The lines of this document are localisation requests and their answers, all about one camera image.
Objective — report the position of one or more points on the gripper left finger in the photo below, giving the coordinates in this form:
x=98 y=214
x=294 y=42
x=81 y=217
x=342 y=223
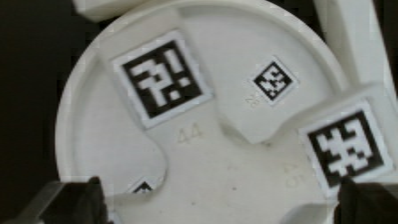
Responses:
x=66 y=204

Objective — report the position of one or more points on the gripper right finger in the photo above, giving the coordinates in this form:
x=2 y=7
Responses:
x=368 y=203

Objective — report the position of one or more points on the white round table top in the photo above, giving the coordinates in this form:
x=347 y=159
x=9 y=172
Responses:
x=91 y=107

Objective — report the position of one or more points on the white cross-shaped table base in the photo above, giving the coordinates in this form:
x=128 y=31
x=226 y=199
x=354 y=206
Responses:
x=249 y=126

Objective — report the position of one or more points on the white right fence bar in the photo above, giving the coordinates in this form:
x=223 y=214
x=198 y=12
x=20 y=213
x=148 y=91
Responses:
x=351 y=28

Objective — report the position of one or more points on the white fence bar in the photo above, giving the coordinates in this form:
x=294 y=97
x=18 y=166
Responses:
x=351 y=28
x=98 y=10

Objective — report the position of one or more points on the white front fence bar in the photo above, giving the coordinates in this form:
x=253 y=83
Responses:
x=98 y=10

